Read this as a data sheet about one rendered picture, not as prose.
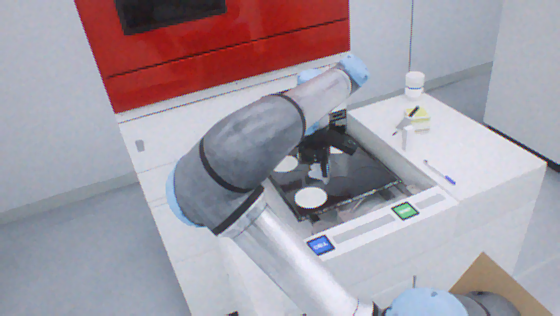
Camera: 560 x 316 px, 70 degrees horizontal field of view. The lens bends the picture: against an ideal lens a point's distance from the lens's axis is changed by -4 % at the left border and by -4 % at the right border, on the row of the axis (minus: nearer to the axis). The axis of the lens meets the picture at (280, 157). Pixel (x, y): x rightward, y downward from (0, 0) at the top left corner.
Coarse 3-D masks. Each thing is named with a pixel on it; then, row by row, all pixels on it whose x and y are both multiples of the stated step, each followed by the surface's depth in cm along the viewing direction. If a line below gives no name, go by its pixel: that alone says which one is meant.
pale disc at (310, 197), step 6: (300, 192) 133; (306, 192) 133; (312, 192) 133; (318, 192) 132; (324, 192) 132; (300, 198) 131; (306, 198) 130; (312, 198) 130; (318, 198) 130; (324, 198) 130; (300, 204) 128; (306, 204) 128; (312, 204) 128; (318, 204) 127
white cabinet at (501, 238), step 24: (504, 216) 126; (528, 216) 132; (456, 240) 121; (480, 240) 127; (504, 240) 133; (408, 264) 117; (432, 264) 122; (456, 264) 128; (504, 264) 142; (240, 288) 129; (360, 288) 113; (384, 288) 118; (408, 288) 123; (240, 312) 174
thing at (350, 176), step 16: (336, 160) 146; (352, 160) 145; (368, 160) 144; (272, 176) 142; (288, 176) 141; (304, 176) 140; (336, 176) 138; (352, 176) 137; (368, 176) 136; (384, 176) 135; (288, 192) 134; (336, 192) 131; (352, 192) 130; (304, 208) 127; (320, 208) 126
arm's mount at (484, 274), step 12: (480, 264) 79; (492, 264) 77; (468, 276) 80; (480, 276) 78; (492, 276) 77; (504, 276) 75; (456, 288) 81; (468, 288) 80; (480, 288) 78; (492, 288) 76; (504, 288) 74; (516, 288) 73; (516, 300) 72; (528, 300) 70; (528, 312) 70; (540, 312) 68
